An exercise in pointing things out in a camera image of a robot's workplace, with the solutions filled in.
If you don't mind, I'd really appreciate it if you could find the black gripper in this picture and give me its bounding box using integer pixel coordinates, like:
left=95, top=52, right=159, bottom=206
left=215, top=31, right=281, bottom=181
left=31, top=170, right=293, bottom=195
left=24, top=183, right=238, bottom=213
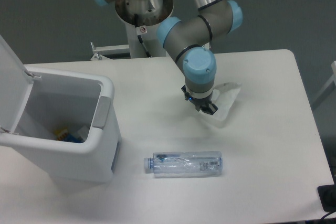
left=181, top=85, right=218, bottom=115

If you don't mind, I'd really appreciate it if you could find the white plastic wrapper bag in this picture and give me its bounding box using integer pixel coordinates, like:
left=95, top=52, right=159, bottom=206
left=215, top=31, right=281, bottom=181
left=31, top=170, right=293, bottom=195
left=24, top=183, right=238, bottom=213
left=199, top=82, right=242, bottom=127

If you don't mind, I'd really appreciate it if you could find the clear plastic water bottle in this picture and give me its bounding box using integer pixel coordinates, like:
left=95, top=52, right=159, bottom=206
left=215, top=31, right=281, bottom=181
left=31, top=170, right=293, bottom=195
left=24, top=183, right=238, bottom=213
left=143, top=151, right=223, bottom=178

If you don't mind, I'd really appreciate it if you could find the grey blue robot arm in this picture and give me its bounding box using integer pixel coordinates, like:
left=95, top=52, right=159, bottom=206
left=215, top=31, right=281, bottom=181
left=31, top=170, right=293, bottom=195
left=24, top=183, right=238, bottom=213
left=95, top=0, right=243, bottom=115

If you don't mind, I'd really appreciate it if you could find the white trash can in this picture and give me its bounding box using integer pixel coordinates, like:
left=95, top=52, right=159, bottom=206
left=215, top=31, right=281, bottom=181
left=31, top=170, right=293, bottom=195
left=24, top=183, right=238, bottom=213
left=1, top=67, right=121, bottom=183

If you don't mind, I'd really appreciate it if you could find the white trash can lid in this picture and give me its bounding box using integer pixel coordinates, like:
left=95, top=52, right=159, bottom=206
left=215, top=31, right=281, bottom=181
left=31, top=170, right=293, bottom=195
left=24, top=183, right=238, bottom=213
left=1, top=38, right=41, bottom=133

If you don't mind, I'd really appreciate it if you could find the white furniture leg at right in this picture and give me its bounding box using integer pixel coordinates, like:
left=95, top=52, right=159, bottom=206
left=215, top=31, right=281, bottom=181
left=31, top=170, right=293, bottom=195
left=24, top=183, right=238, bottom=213
left=310, top=61, right=335, bottom=111

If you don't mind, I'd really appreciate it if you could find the black device at table edge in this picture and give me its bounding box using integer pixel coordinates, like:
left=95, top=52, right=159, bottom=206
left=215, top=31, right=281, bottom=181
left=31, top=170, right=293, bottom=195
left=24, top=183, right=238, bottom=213
left=317, top=184, right=335, bottom=212

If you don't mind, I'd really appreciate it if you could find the black cable on pedestal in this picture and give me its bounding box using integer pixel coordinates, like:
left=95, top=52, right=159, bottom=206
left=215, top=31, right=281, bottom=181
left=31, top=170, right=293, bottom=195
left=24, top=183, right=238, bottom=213
left=133, top=13, right=153, bottom=58

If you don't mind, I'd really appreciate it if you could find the white metal base frame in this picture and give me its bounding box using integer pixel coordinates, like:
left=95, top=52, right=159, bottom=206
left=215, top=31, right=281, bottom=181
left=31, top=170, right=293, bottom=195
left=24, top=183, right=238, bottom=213
left=91, top=27, right=172, bottom=60

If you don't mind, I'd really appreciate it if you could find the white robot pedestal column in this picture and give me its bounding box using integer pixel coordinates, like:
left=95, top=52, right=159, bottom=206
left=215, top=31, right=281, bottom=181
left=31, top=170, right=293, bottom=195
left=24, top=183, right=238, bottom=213
left=115, top=0, right=173, bottom=44

